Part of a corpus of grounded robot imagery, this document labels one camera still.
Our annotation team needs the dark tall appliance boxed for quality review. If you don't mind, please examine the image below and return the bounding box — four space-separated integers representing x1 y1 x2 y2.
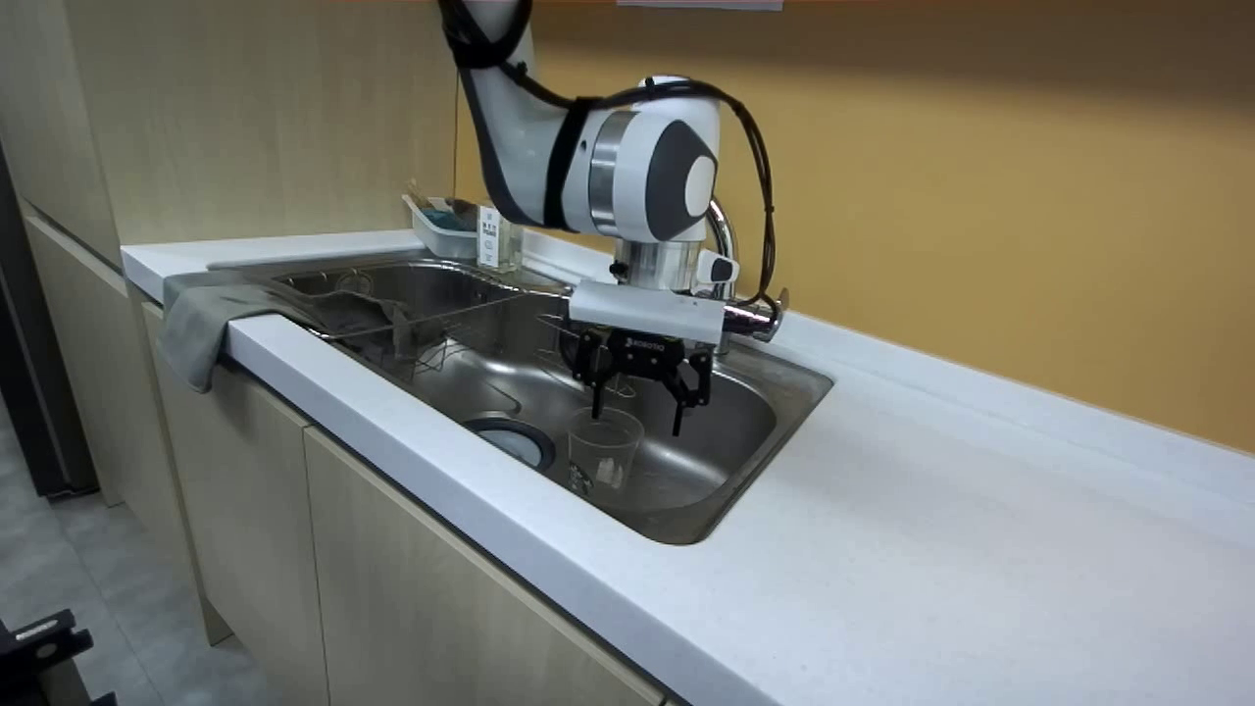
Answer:
0 140 103 502

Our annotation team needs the wide beige cabinet door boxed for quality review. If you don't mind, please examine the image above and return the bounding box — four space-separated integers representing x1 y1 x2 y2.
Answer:
303 428 676 706

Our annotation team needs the white soap dish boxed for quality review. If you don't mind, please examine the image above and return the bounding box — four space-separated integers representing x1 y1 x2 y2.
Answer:
401 188 487 264

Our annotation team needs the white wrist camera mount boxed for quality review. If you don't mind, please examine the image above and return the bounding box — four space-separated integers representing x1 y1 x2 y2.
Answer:
564 278 737 354

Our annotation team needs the round sink drain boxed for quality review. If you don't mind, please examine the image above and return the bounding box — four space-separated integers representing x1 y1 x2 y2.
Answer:
463 411 564 479

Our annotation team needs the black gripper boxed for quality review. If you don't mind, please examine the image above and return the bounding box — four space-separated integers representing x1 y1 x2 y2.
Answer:
560 325 717 439

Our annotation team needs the grey dish cloth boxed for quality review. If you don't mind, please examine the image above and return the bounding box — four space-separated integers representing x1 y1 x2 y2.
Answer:
156 278 288 397

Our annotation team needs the stainless steel sink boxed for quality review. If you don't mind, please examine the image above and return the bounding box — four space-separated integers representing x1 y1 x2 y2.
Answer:
208 251 839 547

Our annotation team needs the black equipment stand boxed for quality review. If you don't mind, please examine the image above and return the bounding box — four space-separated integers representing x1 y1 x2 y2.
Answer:
0 605 120 706

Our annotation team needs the narrow beige cabinet door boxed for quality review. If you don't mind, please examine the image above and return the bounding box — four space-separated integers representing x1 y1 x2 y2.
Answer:
140 308 333 706

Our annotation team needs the clear soap pump bottle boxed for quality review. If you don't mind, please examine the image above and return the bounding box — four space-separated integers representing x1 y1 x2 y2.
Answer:
470 200 526 274

